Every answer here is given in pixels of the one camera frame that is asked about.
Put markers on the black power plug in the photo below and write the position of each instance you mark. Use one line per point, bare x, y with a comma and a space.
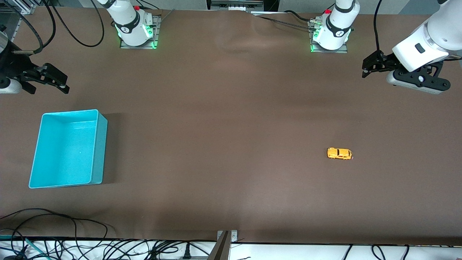
187, 252

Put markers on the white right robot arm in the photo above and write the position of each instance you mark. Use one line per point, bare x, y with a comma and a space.
130, 29

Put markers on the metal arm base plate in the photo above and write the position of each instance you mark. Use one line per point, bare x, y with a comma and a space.
157, 25
343, 51

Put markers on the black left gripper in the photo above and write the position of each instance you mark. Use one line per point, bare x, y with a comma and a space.
385, 61

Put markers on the dark aluminium beam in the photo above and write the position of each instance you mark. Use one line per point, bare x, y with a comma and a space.
221, 251

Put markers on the turquoise plastic bin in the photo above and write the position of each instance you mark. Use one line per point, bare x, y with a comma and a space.
65, 151

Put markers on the yellow beetle toy car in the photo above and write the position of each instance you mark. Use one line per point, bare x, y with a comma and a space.
339, 153

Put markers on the grey power strip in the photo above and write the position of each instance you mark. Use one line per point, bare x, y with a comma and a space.
236, 5

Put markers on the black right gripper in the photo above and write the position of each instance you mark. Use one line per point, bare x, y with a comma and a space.
13, 68

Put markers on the silver aluminium frame profile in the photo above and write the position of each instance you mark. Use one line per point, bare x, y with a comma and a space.
14, 4

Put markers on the metal mounting bracket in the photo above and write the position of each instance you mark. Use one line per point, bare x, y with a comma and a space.
234, 235

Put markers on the brown table cover sheet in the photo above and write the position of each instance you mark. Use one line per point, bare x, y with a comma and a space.
231, 126

